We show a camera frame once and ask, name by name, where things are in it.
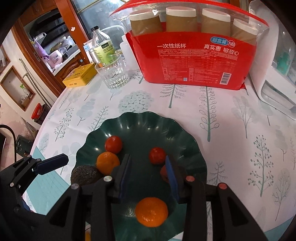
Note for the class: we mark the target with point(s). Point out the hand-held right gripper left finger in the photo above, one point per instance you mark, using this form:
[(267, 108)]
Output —
[(124, 178)]

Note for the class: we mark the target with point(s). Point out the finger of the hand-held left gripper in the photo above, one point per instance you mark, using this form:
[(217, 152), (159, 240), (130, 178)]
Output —
[(52, 164)]

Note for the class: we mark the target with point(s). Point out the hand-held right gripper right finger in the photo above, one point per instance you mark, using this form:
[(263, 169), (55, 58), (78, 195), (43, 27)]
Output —
[(173, 180)]

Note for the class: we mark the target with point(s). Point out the red cherry tomato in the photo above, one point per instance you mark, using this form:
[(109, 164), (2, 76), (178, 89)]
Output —
[(157, 155), (113, 144), (163, 172)]

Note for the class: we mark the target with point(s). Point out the small orange tangerine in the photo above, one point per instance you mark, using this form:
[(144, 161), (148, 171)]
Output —
[(107, 163)]

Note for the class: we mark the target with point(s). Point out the dark avocado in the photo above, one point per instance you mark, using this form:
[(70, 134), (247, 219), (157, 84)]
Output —
[(84, 173)]

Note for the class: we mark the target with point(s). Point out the large orange tangerine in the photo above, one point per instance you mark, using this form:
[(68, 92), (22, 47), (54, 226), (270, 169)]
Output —
[(151, 212)]

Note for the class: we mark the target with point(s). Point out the dark green scalloped plate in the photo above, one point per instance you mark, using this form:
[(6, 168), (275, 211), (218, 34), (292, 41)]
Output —
[(138, 139)]

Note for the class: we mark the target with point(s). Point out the yellow round fruit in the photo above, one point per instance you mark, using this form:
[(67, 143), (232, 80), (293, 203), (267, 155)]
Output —
[(87, 236)]

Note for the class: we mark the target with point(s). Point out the black device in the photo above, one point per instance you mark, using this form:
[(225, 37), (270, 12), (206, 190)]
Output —
[(23, 143)]

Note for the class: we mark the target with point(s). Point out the red lid container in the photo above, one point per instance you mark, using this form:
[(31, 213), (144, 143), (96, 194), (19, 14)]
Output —
[(38, 112)]

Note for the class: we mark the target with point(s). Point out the tree print tablecloth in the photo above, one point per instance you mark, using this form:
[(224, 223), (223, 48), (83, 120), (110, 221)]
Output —
[(231, 139)]

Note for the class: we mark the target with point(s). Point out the yellow tin box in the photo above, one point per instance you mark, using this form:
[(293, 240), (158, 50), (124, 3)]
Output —
[(78, 76)]

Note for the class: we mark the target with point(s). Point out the clear drinking glass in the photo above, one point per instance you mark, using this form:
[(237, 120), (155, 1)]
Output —
[(113, 76)]

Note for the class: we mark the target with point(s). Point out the small metal can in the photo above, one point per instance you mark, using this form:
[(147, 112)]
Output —
[(93, 55)]

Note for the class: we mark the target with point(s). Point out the red paper cup package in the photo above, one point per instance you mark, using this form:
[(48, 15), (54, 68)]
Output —
[(185, 64)]

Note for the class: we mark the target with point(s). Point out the small white blue box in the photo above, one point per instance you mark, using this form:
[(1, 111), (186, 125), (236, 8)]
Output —
[(87, 46)]

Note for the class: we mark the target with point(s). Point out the white plastic bottle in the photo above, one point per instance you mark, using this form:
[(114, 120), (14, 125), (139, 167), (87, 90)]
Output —
[(126, 51)]

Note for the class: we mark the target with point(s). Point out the clear bottle green label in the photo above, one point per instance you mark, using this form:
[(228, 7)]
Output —
[(101, 39)]

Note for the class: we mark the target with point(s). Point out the frosted glass door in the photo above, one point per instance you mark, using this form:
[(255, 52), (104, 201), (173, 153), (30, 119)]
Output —
[(97, 14)]

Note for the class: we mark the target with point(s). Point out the brown paper cup stack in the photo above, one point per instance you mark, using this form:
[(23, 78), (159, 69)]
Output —
[(180, 19), (244, 29), (215, 20), (144, 22)]

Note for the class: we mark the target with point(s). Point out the white countertop appliance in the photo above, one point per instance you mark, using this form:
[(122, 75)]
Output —
[(272, 58)]

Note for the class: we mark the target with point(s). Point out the wooden wall niche frame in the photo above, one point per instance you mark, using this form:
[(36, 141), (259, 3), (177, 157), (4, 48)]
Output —
[(7, 81)]

